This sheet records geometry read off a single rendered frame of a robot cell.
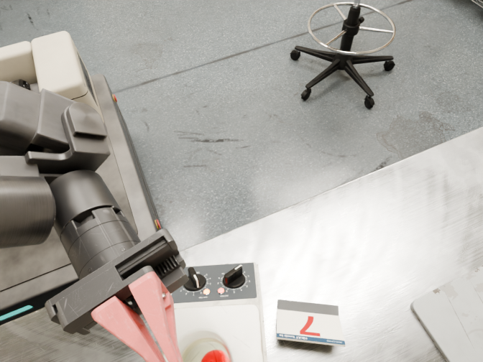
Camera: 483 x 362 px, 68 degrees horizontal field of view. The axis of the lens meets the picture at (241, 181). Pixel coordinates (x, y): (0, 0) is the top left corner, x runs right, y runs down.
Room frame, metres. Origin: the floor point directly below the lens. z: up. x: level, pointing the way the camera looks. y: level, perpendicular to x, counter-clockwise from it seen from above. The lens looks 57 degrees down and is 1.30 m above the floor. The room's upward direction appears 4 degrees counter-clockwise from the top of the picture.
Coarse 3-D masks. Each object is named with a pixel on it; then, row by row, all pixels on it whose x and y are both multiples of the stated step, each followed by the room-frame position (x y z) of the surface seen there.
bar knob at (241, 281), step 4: (236, 268) 0.17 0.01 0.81; (240, 268) 0.17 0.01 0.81; (228, 272) 0.16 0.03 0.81; (232, 272) 0.16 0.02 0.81; (236, 272) 0.16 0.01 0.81; (240, 272) 0.17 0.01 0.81; (224, 276) 0.16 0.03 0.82; (228, 276) 0.16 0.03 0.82; (232, 276) 0.16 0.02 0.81; (236, 276) 0.16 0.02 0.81; (240, 276) 0.16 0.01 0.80; (224, 280) 0.15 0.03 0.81; (228, 280) 0.15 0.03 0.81; (232, 280) 0.15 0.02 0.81; (236, 280) 0.16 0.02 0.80; (240, 280) 0.16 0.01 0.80; (244, 280) 0.16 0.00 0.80; (224, 284) 0.15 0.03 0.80; (228, 284) 0.15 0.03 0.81; (232, 284) 0.15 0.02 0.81; (236, 284) 0.15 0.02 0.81; (240, 284) 0.15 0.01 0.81; (232, 288) 0.14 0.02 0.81
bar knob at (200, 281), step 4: (188, 268) 0.18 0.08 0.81; (192, 268) 0.18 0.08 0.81; (188, 272) 0.17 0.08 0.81; (192, 272) 0.17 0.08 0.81; (188, 276) 0.17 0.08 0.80; (192, 276) 0.16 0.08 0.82; (196, 276) 0.16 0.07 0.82; (200, 276) 0.17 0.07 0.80; (188, 280) 0.16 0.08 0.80; (192, 280) 0.16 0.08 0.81; (196, 280) 0.15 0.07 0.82; (200, 280) 0.16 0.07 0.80; (204, 280) 0.16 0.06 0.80; (184, 284) 0.15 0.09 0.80; (188, 284) 0.15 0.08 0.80; (192, 284) 0.15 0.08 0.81; (196, 284) 0.15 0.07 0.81; (200, 284) 0.15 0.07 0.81; (204, 284) 0.15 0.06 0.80; (188, 288) 0.15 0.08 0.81; (192, 288) 0.15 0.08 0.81; (196, 288) 0.15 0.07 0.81; (200, 288) 0.15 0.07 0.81
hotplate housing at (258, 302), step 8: (216, 264) 0.19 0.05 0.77; (256, 264) 0.19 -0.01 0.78; (256, 272) 0.17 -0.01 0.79; (256, 280) 0.16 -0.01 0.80; (256, 288) 0.14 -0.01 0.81; (176, 304) 0.12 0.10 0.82; (184, 304) 0.12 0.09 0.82; (192, 304) 0.12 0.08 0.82; (200, 304) 0.12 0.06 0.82; (208, 304) 0.12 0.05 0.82; (216, 304) 0.12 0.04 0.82; (224, 304) 0.12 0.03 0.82; (232, 304) 0.12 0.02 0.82; (256, 304) 0.12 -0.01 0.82; (264, 336) 0.08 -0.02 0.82; (264, 344) 0.07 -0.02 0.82; (264, 352) 0.06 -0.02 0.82; (264, 360) 0.05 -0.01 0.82
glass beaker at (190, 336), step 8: (200, 328) 0.07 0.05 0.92; (208, 328) 0.07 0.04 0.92; (184, 336) 0.07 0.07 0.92; (192, 336) 0.07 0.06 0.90; (200, 336) 0.07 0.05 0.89; (208, 336) 0.07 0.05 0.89; (216, 336) 0.07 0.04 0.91; (184, 344) 0.06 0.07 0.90; (224, 344) 0.06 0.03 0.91; (232, 360) 0.04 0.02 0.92
